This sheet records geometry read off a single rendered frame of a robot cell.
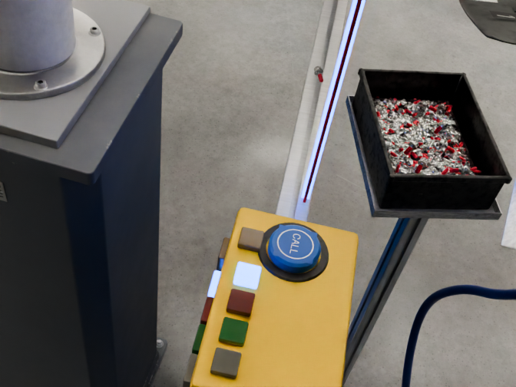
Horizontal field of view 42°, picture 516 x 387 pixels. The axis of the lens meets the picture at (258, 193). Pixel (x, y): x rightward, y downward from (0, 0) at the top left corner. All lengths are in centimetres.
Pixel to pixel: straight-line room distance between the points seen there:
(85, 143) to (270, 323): 38
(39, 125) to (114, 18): 22
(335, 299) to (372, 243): 144
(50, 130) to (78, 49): 14
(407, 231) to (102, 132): 47
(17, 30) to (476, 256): 153
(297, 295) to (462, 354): 136
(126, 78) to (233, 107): 138
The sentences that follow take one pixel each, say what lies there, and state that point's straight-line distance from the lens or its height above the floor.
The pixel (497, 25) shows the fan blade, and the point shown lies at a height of 118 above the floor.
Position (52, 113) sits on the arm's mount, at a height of 94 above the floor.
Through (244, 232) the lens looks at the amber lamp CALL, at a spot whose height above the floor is 108.
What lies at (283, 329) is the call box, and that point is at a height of 107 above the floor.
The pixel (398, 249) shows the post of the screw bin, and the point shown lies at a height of 68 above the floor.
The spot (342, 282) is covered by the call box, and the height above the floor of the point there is 107.
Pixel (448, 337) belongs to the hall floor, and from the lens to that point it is 185.
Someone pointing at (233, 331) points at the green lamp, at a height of 108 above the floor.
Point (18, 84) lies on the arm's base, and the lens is 83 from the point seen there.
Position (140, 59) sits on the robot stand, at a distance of 89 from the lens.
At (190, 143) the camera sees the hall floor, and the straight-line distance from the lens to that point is 209.
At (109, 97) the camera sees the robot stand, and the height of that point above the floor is 93.
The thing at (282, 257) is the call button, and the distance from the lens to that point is 50.
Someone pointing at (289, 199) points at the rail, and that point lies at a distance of 83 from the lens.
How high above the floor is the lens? 149
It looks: 49 degrees down
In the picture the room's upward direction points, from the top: 11 degrees clockwise
